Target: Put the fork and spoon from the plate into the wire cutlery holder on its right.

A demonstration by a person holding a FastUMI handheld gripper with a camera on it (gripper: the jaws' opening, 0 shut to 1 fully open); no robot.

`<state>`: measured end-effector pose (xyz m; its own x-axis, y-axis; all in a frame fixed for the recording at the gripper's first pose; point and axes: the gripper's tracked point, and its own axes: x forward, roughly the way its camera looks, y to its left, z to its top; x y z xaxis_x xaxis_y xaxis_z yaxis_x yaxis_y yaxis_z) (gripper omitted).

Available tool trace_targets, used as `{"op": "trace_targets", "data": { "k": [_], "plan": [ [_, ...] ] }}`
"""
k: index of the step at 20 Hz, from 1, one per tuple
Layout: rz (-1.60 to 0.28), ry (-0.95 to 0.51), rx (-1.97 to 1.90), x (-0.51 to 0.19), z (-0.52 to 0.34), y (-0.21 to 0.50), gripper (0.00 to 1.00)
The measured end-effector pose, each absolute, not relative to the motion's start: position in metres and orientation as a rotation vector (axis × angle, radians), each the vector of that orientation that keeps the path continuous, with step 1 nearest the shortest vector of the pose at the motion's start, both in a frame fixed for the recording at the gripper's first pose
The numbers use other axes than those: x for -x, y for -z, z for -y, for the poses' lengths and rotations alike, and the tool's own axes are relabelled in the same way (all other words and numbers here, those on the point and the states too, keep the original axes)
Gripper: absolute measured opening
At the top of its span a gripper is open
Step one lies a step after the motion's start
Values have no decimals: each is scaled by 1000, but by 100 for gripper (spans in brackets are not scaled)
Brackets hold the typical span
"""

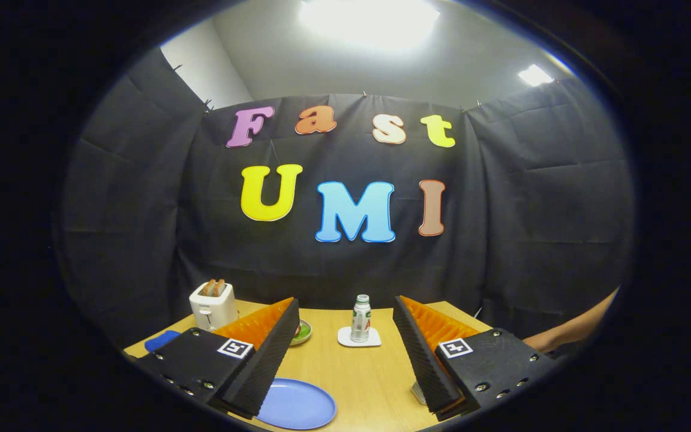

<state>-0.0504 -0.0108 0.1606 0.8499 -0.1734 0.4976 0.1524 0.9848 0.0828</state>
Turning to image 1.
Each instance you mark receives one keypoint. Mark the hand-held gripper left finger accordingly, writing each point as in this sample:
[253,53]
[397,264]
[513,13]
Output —
[270,354]

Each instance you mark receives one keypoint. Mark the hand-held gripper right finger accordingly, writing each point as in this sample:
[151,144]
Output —
[420,354]

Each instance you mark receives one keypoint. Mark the grey food plate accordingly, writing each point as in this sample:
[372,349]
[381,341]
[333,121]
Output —
[305,339]

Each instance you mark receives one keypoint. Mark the green lettuce leaf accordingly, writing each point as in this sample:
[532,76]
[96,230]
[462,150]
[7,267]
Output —
[303,330]

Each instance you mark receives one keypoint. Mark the blue round plate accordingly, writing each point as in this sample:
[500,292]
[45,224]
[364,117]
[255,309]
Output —
[297,405]

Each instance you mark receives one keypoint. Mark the white toaster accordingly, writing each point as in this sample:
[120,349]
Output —
[213,312]

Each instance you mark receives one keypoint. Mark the white square coaster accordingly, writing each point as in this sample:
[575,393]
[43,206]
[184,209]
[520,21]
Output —
[345,339]

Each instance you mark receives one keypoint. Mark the toast slice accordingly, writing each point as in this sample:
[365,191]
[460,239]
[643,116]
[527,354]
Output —
[209,288]
[220,287]

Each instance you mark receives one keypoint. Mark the blue folded towel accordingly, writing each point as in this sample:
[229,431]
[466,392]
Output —
[162,341]

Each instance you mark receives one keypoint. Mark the black backdrop cloth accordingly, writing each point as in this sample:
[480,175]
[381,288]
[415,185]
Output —
[141,210]

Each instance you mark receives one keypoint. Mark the ceiling light panel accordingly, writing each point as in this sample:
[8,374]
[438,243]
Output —
[369,24]
[534,75]

